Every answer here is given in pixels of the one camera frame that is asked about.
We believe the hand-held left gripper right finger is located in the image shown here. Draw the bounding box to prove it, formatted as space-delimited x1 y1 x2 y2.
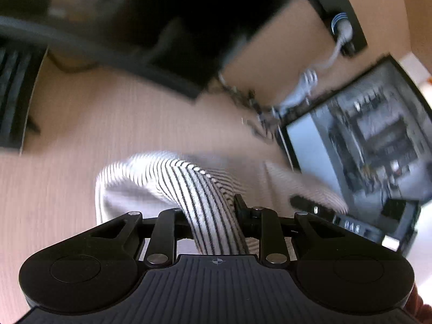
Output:
234 194 338 266

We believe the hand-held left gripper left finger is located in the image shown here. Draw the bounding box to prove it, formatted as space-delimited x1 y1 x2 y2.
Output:
91 208 193 267

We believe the striped knit garment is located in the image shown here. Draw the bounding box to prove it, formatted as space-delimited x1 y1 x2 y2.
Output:
95 151 350 255

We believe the black keyboard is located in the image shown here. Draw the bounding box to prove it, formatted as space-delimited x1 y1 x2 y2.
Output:
289 194 386 244

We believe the maroon cloth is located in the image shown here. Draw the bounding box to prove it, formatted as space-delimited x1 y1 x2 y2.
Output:
404 285 426 324

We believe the black slatted object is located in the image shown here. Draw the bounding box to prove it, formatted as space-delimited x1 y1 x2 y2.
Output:
0 39 46 149

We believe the white cable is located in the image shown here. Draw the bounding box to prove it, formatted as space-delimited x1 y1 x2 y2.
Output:
279 12 356 109

